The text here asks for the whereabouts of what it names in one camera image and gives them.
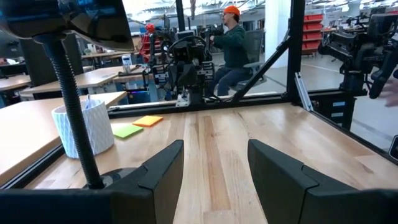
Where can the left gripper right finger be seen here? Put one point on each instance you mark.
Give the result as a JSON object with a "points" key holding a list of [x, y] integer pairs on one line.
{"points": [[326, 205]]}

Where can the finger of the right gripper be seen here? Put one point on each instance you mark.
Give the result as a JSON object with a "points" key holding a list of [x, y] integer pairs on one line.
{"points": [[192, 76], [183, 77]]}

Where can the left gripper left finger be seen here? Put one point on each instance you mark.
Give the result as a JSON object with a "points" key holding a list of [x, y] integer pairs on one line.
{"points": [[93, 207]]}

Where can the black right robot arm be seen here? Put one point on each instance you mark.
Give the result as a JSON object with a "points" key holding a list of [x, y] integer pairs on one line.
{"points": [[197, 93]]}

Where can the black neighbouring robot arm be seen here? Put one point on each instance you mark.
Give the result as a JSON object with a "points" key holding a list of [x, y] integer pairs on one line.
{"points": [[357, 53]]}

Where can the person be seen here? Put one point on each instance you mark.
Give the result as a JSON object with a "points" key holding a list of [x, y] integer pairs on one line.
{"points": [[233, 46]]}

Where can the orange sticky note pad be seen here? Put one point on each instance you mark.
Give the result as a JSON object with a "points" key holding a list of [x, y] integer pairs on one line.
{"points": [[147, 121]]}

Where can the grey office chair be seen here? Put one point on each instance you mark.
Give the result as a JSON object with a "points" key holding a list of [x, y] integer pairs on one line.
{"points": [[256, 43]]}

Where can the white textured pen cup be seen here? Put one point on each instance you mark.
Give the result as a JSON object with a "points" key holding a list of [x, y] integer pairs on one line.
{"points": [[99, 130]]}

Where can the green sticky note pad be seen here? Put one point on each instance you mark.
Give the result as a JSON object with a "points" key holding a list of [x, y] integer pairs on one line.
{"points": [[127, 131]]}

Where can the white pillar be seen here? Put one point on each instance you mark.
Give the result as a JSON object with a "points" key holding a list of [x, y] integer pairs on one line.
{"points": [[276, 31]]}

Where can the light wooden table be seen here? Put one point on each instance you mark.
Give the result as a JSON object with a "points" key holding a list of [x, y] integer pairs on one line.
{"points": [[93, 77]]}

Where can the black equipment cart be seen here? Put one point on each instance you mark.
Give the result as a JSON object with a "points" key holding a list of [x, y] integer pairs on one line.
{"points": [[335, 109]]}

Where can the beige wooden desk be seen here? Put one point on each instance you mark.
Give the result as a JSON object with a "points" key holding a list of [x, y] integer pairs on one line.
{"points": [[25, 133]]}

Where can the red storage bins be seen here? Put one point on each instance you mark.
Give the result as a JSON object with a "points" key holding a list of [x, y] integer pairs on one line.
{"points": [[312, 31]]}

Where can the person's hand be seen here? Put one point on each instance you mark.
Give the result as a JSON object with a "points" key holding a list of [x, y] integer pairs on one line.
{"points": [[391, 93]]}

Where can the white metal bracket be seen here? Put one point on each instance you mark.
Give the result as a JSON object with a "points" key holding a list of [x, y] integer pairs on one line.
{"points": [[183, 101]]}

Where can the black aluminium rig frame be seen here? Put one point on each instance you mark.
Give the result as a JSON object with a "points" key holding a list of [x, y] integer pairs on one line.
{"points": [[140, 110]]}

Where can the silver aluminium bracket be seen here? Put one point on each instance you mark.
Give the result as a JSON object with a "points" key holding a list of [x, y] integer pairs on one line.
{"points": [[303, 93]]}

